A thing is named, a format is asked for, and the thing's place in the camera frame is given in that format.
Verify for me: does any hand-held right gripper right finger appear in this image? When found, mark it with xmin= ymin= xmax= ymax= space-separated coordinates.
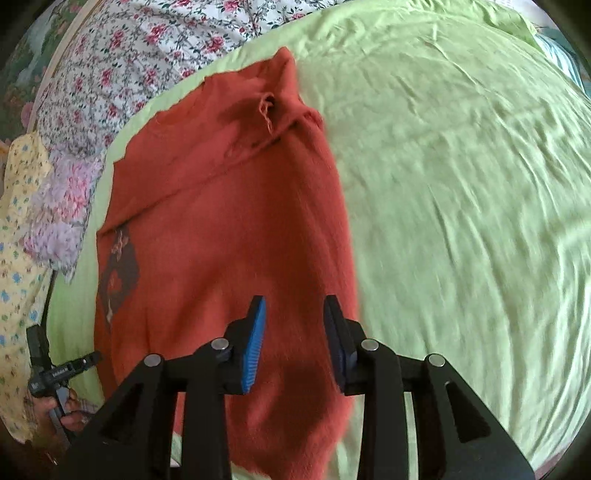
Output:
xmin=323 ymin=294 xmax=536 ymax=480

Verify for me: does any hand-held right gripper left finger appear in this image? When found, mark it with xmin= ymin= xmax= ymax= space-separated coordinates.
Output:
xmin=58 ymin=295 xmax=269 ymax=480

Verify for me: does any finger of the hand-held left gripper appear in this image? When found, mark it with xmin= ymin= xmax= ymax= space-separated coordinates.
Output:
xmin=50 ymin=351 xmax=103 ymax=378

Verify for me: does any red knitted sweater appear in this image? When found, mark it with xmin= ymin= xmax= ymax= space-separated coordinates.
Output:
xmin=93 ymin=46 xmax=363 ymax=480

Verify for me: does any person's left hand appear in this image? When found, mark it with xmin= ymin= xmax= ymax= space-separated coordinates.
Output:
xmin=59 ymin=390 xmax=101 ymax=433

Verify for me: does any yellow printed pillow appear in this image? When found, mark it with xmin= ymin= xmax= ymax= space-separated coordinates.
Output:
xmin=0 ymin=131 xmax=57 ymax=444

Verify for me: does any lilac floral pillow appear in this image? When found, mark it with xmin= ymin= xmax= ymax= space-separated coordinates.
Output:
xmin=23 ymin=150 xmax=106 ymax=284

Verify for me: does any green bed sheet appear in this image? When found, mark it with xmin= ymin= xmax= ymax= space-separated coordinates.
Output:
xmin=46 ymin=0 xmax=588 ymax=480

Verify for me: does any white floral quilt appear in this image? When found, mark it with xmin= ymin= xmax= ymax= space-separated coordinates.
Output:
xmin=34 ymin=0 xmax=352 ymax=155

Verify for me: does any light blue striped cloth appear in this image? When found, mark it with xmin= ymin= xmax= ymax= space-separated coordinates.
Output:
xmin=536 ymin=28 xmax=585 ymax=89

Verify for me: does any black cable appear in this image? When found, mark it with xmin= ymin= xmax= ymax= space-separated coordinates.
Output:
xmin=42 ymin=270 xmax=60 ymax=334

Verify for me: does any framed wall picture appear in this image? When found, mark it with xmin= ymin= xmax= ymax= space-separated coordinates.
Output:
xmin=0 ymin=0 xmax=100 ymax=139

